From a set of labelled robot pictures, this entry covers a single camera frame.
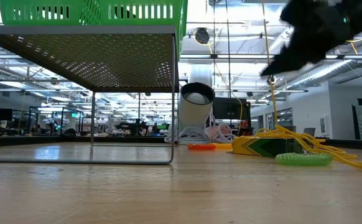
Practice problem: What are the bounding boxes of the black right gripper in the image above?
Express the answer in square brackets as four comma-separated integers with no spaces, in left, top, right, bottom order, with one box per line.
[260,0,359,77]

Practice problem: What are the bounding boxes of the yellow rubber bands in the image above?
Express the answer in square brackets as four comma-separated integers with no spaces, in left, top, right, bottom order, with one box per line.
[252,73,362,172]

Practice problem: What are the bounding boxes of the yellow Crayola crayon box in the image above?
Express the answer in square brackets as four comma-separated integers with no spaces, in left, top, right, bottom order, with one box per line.
[230,135,306,158]

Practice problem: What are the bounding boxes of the green coil keychain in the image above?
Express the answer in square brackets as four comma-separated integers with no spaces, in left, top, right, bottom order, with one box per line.
[274,152,334,167]

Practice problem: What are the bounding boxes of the yellow coil keychain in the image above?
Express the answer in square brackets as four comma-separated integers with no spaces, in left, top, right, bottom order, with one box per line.
[213,142,234,151]

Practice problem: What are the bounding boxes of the orange-red coil keychain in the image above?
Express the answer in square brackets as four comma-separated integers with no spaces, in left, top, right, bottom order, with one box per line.
[186,142,216,151]

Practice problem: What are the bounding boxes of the grey office chair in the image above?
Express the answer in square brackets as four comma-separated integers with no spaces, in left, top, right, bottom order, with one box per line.
[303,126,317,138]

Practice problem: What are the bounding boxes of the black screen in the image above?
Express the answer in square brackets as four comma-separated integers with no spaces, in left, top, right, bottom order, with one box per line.
[213,97,252,137]

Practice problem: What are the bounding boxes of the black round ceiling fixture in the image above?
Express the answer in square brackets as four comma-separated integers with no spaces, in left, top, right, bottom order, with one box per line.
[195,27,211,45]

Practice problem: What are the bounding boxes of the green plastic slotted basket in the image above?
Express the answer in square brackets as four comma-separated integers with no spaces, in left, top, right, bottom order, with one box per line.
[0,0,104,26]
[101,0,188,59]

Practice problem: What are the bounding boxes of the black computer monitor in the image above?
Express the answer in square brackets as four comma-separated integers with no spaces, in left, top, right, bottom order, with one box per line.
[0,108,14,121]

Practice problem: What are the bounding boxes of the silver ceiling duct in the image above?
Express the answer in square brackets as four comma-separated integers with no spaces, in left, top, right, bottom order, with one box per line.
[288,39,362,91]

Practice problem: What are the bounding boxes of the yellow hanging cable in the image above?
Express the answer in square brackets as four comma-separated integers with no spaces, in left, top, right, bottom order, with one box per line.
[193,30,244,136]

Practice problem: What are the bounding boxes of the white lamp cable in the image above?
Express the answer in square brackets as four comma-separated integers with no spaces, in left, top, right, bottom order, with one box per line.
[164,113,237,144]

